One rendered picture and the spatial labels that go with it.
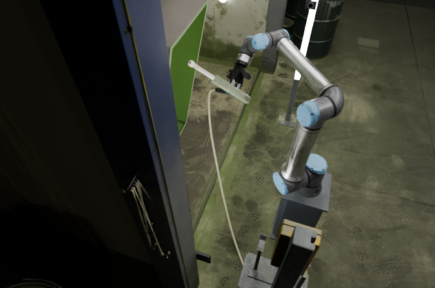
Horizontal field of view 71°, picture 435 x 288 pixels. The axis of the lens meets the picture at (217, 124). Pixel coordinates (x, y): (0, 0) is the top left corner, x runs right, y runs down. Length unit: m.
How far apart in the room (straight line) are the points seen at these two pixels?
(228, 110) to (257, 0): 1.28
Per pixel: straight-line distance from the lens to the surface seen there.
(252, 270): 1.74
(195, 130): 3.28
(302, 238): 0.90
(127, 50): 0.69
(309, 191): 2.13
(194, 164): 2.99
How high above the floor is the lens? 2.44
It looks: 46 degrees down
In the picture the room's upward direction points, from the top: straight up
